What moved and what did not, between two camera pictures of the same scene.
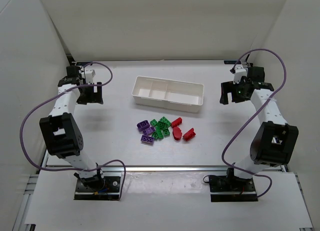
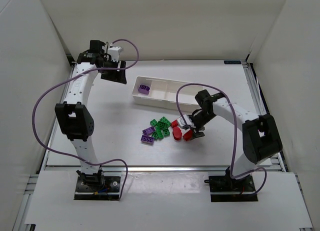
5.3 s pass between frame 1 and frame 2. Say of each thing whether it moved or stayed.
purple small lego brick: stayed
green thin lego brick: stayed
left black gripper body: moved
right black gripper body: moved
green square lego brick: stayed
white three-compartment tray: stayed
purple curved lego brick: moved
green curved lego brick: stayed
